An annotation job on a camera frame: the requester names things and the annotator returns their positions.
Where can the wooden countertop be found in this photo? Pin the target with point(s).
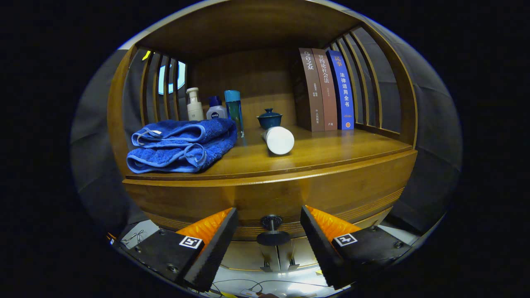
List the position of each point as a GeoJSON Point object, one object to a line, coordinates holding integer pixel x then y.
{"type": "Point", "coordinates": [331, 149]}

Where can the dark blue lidded teacup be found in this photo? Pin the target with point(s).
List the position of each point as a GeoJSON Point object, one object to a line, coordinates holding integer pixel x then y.
{"type": "Point", "coordinates": [269, 120]}

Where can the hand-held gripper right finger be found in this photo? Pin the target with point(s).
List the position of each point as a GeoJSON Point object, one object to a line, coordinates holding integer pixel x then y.
{"type": "Point", "coordinates": [323, 248]}

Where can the white lotion bottle blue cap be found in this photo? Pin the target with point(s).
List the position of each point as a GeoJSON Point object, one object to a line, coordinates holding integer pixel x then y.
{"type": "Point", "coordinates": [216, 112]}

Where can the white pump bottle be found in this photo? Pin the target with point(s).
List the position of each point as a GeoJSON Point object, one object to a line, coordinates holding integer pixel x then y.
{"type": "Point", "coordinates": [194, 109]}

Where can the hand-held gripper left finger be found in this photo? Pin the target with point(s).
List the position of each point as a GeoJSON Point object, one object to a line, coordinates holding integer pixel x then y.
{"type": "Point", "coordinates": [215, 252]}

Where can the dark brown book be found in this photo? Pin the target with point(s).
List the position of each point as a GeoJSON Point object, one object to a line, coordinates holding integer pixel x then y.
{"type": "Point", "coordinates": [312, 91]}

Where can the wooden cabinet door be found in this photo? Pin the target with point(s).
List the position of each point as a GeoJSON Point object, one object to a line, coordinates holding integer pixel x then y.
{"type": "Point", "coordinates": [304, 256]}
{"type": "Point", "coordinates": [248, 258]}

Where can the wooden drawer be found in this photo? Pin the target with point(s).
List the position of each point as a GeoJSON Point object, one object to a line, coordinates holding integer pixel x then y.
{"type": "Point", "coordinates": [269, 194]}

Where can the blue folded towel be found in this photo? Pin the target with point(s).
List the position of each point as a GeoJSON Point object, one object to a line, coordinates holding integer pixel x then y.
{"type": "Point", "coordinates": [178, 145]}

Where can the reddish brown book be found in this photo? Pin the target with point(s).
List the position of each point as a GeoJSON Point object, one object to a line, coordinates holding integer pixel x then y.
{"type": "Point", "coordinates": [327, 91]}

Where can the white tube with green cap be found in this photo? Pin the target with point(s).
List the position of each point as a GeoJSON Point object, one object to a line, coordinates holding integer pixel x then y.
{"type": "Point", "coordinates": [280, 140]}

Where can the wooden cabinet with slatted shelf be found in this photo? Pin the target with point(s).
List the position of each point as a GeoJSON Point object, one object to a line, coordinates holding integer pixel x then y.
{"type": "Point", "coordinates": [248, 25]}

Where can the clear teal bottle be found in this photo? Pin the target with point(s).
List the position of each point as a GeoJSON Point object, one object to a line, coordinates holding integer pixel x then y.
{"type": "Point", "coordinates": [233, 105]}

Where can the blue book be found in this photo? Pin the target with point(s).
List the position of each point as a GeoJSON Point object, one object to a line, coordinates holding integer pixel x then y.
{"type": "Point", "coordinates": [343, 91]}

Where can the black drawer knob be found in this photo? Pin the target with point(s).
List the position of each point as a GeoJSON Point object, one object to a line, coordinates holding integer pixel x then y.
{"type": "Point", "coordinates": [273, 238]}

